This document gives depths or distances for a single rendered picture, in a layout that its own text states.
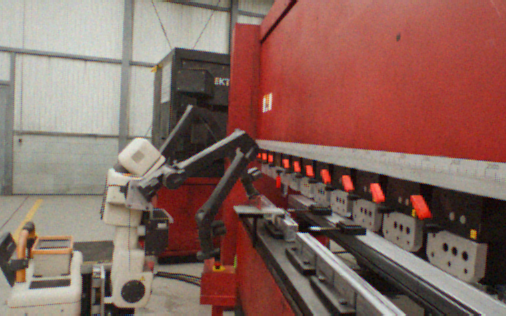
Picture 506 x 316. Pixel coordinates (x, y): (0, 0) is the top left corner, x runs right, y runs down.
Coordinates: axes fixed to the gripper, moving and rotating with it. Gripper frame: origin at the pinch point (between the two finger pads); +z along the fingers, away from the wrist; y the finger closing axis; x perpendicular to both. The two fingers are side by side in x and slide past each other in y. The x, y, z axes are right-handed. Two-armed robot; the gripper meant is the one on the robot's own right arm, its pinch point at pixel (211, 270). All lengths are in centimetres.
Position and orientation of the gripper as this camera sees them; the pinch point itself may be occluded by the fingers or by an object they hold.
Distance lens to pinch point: 189.8
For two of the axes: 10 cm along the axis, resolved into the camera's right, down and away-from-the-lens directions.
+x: -0.5, -0.4, 10.0
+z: 1.9, 9.8, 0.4
